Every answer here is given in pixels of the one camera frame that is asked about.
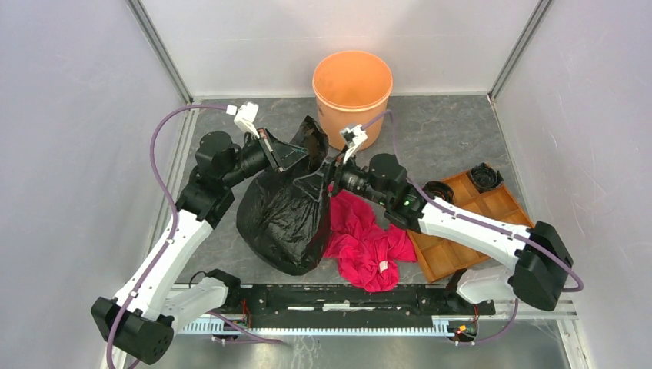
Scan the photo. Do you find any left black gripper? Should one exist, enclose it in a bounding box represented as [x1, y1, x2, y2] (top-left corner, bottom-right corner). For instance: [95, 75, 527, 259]
[223, 127, 310, 188]

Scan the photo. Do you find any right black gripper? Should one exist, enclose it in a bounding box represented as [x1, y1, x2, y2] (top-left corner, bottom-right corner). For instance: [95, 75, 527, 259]
[293, 145, 390, 208]

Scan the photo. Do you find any black plastic trash bag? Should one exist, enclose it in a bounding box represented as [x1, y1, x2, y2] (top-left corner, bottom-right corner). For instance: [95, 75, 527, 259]
[236, 115, 331, 276]

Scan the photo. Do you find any orange plastic trash bin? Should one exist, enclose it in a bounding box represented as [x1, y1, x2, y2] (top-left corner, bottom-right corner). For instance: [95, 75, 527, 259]
[312, 51, 393, 150]

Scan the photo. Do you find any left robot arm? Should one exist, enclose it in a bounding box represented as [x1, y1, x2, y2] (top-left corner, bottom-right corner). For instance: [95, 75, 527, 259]
[91, 128, 308, 364]

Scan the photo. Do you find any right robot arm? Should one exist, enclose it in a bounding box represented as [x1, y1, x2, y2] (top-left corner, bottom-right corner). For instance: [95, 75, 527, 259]
[294, 153, 584, 314]

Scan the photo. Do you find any red cloth towel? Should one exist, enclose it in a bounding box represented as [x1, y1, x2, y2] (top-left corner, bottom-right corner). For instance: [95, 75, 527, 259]
[324, 191, 417, 293]

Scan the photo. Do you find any orange compartment tray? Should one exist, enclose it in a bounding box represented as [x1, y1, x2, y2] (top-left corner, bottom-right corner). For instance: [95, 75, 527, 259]
[407, 171, 534, 283]

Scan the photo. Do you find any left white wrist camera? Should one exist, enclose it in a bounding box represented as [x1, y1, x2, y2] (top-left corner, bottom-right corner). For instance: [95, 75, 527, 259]
[225, 101, 260, 139]

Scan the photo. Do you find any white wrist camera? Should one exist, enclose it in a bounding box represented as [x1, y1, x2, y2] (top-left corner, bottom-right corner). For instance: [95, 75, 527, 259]
[340, 125, 368, 164]
[225, 101, 260, 139]

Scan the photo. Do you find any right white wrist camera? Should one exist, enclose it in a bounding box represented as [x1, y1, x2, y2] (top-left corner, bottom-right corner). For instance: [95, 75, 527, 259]
[340, 125, 368, 164]

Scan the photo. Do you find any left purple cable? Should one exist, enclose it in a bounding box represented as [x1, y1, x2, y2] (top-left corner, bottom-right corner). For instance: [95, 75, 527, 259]
[105, 104, 238, 369]

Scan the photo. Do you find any purple cable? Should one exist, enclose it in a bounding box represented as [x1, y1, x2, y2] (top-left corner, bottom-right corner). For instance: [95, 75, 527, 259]
[360, 109, 585, 294]
[105, 104, 238, 369]

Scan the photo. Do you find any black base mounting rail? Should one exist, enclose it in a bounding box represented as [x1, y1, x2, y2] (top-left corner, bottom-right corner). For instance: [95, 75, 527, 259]
[193, 282, 496, 341]

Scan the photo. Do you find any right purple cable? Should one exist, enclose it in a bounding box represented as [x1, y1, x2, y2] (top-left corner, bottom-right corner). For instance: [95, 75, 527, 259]
[360, 109, 585, 294]

